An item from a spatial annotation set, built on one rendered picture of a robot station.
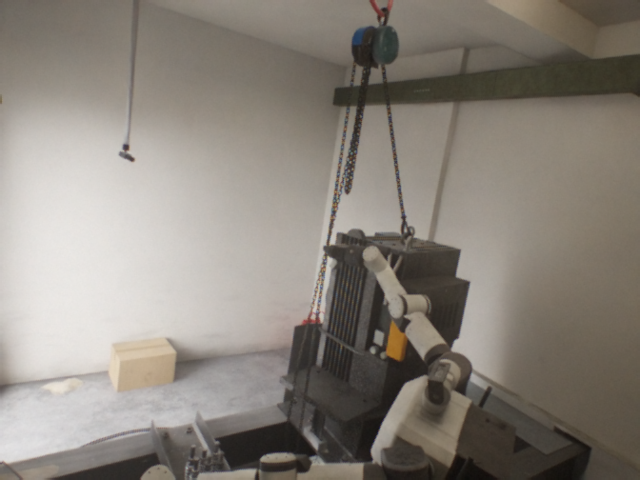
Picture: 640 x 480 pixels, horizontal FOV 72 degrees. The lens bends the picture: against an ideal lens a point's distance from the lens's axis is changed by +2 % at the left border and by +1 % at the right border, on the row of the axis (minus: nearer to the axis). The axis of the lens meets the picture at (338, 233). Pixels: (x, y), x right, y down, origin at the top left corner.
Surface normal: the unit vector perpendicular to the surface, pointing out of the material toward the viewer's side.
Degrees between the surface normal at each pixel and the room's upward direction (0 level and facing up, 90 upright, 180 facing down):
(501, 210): 90
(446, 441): 16
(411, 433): 53
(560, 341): 90
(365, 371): 90
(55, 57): 90
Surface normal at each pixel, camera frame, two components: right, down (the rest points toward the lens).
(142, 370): 0.59, 0.21
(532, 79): -0.82, -0.04
